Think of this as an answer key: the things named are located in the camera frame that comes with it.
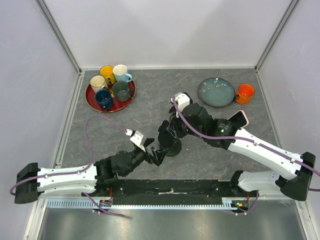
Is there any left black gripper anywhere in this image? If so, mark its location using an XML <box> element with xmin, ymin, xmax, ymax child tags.
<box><xmin>122</xmin><ymin>138</ymin><xmax>169</xmax><ymax>178</ymax></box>

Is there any black round base phone stand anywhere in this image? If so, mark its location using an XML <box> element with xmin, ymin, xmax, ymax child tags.
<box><xmin>166</xmin><ymin>139</ymin><xmax>182</xmax><ymax>157</ymax></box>

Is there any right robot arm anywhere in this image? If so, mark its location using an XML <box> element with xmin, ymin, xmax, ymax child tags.
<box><xmin>157</xmin><ymin>103</ymin><xmax>316</xmax><ymax>201</ymax></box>

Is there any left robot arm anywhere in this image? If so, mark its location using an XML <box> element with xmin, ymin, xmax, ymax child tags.
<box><xmin>10</xmin><ymin>138</ymin><xmax>169</xmax><ymax>204</ymax></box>

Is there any pink cased phone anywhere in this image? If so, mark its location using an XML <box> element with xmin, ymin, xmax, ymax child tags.
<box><xmin>227</xmin><ymin>110</ymin><xmax>249</xmax><ymax>130</ymax></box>

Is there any red round tray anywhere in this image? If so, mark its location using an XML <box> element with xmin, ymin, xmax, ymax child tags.
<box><xmin>85</xmin><ymin>80</ymin><xmax>136</xmax><ymax>113</ymax></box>

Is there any blue ceramic plate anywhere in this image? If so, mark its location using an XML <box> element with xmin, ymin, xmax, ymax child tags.
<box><xmin>197</xmin><ymin>77</ymin><xmax>236</xmax><ymax>108</ymax></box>

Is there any grey green mug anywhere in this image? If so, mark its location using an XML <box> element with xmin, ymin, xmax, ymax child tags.
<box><xmin>112</xmin><ymin>81</ymin><xmax>135</xmax><ymax>102</ymax></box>

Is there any dark blue mug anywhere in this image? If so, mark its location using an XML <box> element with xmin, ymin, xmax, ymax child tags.
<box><xmin>94</xmin><ymin>89</ymin><xmax>114</xmax><ymax>111</ymax></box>

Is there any light blue mug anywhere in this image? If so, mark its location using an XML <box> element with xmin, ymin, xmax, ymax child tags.
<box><xmin>113</xmin><ymin>64</ymin><xmax>133</xmax><ymax>83</ymax></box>

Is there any yellow mug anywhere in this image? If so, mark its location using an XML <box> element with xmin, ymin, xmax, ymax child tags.
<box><xmin>99</xmin><ymin>65</ymin><xmax>117</xmax><ymax>85</ymax></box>

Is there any cream white mug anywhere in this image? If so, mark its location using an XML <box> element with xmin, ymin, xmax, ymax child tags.
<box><xmin>90</xmin><ymin>75</ymin><xmax>108</xmax><ymax>93</ymax></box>

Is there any orange mug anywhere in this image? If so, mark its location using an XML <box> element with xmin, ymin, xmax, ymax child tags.
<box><xmin>235</xmin><ymin>83</ymin><xmax>255</xmax><ymax>105</ymax></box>

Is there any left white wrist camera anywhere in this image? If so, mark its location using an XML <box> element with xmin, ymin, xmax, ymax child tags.
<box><xmin>125</xmin><ymin>128</ymin><xmax>147</xmax><ymax>153</ymax></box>

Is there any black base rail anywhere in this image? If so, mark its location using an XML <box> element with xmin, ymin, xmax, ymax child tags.
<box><xmin>107</xmin><ymin>178</ymin><xmax>241</xmax><ymax>206</ymax></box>

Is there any white cable duct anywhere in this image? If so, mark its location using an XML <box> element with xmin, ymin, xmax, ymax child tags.
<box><xmin>46</xmin><ymin>198</ymin><xmax>239</xmax><ymax>211</ymax></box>

